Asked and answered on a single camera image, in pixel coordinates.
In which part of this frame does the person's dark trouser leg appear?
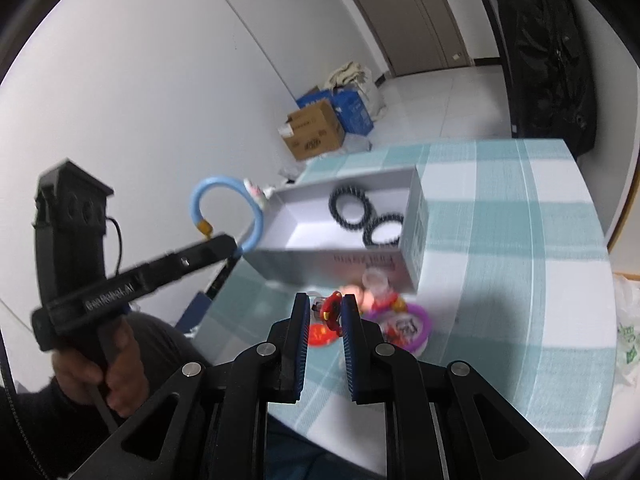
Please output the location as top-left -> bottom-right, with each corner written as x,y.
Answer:
125,310 -> 213,371

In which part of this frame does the black hanging jacket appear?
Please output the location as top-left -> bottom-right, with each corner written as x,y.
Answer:
487,0 -> 598,161

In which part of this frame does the grey door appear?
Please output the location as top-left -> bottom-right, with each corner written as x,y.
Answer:
327,0 -> 473,77

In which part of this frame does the person's left hand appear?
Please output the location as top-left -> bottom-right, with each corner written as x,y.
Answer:
52,315 -> 151,417

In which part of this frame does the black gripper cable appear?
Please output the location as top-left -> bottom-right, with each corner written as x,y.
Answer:
106,216 -> 124,277

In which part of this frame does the person's left forearm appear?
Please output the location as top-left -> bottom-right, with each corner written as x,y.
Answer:
0,375 -> 118,480

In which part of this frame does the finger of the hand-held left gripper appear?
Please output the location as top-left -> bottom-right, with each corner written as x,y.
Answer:
131,232 -> 237,293

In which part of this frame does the red round lid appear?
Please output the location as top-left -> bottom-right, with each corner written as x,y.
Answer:
307,322 -> 342,347

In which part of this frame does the white green plastic bag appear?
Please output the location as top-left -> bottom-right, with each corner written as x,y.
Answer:
607,272 -> 640,392

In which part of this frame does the beige cloth bag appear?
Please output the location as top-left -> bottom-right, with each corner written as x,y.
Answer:
325,61 -> 372,92

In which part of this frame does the teal checked tablecloth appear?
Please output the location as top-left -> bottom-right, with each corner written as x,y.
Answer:
192,138 -> 617,466

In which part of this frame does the pink toy figure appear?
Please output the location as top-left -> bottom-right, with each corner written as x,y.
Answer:
336,284 -> 375,317

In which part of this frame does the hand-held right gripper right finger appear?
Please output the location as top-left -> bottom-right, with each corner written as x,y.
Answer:
341,294 -> 586,480

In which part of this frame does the blue cardboard carton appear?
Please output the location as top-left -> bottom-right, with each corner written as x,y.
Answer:
296,87 -> 375,136

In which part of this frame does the red yellow toy ring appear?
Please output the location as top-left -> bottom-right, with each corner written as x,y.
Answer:
311,292 -> 345,333

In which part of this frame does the grey cardboard box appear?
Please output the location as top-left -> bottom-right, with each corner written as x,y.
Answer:
242,165 -> 430,295

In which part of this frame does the light blue toy bracelet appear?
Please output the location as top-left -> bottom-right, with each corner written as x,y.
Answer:
189,175 -> 269,254

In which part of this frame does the brown cardboard carton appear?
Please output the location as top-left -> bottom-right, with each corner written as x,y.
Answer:
278,100 -> 347,162

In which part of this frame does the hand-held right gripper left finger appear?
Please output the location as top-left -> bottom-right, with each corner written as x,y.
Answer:
70,292 -> 313,480

